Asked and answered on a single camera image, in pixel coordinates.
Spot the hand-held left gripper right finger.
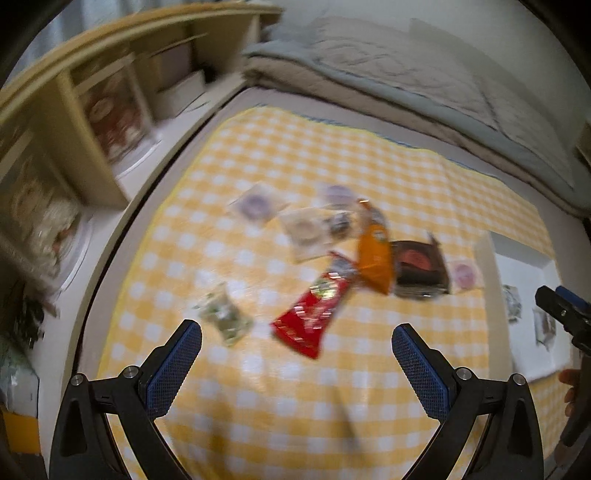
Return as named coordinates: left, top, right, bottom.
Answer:
left=392, top=323, right=552, bottom=480

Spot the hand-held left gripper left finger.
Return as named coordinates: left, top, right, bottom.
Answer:
left=48, top=319, right=204, bottom=480

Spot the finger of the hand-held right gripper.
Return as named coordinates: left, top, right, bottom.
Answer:
left=555, top=285, right=591, bottom=310
left=534, top=285, right=578, bottom=326

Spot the small clear snack packet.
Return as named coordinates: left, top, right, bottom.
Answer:
left=325, top=210, right=356, bottom=241

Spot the purple cookie clear packet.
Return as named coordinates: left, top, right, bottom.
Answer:
left=318, top=182, right=361, bottom=210
left=228, top=182, right=287, bottom=227

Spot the person's right hand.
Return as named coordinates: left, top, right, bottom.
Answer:
left=558, top=368, right=580, bottom=418

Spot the white shallow box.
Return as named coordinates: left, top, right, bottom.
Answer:
left=475, top=233, right=575, bottom=384

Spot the small green snack packet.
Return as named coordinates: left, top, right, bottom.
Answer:
left=191, top=282, right=254, bottom=349

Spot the pink cookie clear packet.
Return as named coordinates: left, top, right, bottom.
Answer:
left=447, top=259, right=485, bottom=292

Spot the yellow checked blanket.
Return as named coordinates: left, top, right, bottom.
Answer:
left=99, top=105, right=573, bottom=480

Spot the dark brown snack packet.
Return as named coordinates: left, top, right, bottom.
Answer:
left=390, top=234, right=451, bottom=301

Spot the red snack bag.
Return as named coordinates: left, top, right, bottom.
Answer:
left=270, top=251, right=361, bottom=360

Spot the orange snack bag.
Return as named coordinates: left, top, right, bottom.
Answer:
left=355, top=198, right=394, bottom=295

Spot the yellow box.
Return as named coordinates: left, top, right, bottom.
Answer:
left=0, top=411, right=40, bottom=455

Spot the beige cookie clear packet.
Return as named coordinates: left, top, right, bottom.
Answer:
left=279, top=208, right=338, bottom=264

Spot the clear doll display case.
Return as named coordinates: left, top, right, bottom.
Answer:
left=81, top=69, right=155, bottom=162
left=9, top=152, right=81, bottom=278

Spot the wooden bookshelf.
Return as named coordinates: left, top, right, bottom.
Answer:
left=0, top=7, right=282, bottom=296

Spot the white cardboard box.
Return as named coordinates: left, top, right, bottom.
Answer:
left=154, top=69, right=206, bottom=118

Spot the folded grey quilt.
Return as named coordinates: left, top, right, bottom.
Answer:
left=240, top=14, right=591, bottom=217

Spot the beige cardboard box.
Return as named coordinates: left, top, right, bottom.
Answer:
left=150, top=39, right=192, bottom=88

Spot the cream bed frame rail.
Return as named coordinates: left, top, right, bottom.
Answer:
left=39, top=83, right=250, bottom=480

